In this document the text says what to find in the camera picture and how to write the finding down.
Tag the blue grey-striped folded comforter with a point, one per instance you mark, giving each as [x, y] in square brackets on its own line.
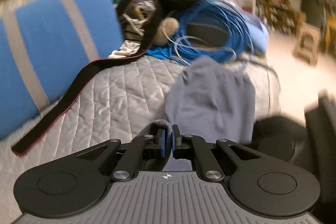
[44, 45]

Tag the black bag with clutter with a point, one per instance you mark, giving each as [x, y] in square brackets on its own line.
[151, 21]

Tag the white crumpled cloth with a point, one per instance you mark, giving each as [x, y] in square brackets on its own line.
[127, 49]

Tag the grey-blue fleece garment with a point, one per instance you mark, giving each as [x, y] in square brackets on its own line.
[204, 99]

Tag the wooden step stool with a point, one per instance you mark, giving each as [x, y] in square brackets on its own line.
[306, 47]

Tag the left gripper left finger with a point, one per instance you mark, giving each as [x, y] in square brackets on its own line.
[156, 143]

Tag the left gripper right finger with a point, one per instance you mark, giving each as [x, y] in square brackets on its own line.
[182, 144]

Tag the grey quilted bedspread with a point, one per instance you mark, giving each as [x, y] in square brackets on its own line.
[117, 103]

